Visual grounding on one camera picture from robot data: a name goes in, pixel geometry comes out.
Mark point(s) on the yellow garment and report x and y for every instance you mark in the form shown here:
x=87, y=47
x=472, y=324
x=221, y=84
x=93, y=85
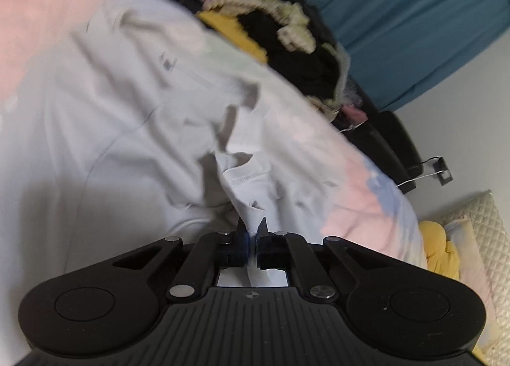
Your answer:
x=231, y=29

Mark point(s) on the yellow pillow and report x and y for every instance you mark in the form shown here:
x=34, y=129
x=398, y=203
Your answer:
x=436, y=246

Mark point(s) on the wall socket with charger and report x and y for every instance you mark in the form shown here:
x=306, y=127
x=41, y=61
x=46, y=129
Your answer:
x=444, y=175

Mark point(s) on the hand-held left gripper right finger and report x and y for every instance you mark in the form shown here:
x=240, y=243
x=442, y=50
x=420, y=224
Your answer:
x=261, y=244

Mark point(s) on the quilted cream pillow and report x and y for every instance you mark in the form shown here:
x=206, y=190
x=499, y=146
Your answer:
x=490, y=222

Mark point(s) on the pink cloth on sofa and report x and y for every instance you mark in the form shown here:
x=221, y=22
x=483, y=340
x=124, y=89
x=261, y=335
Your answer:
x=354, y=113

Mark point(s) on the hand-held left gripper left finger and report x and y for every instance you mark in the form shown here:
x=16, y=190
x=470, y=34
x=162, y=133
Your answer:
x=244, y=244

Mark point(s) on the wide blue curtain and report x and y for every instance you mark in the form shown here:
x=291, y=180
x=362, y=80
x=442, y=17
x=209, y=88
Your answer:
x=398, y=23

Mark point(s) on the pastel pillow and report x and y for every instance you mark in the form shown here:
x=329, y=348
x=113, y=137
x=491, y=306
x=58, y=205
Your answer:
x=470, y=262

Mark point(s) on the light grey t-shirt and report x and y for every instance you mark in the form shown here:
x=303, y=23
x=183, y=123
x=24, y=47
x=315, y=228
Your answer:
x=119, y=111

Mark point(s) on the pile of dark clothes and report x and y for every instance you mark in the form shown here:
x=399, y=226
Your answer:
x=295, y=63

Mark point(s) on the cream knit garment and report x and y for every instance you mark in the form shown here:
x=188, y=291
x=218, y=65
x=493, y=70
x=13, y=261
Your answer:
x=255, y=3

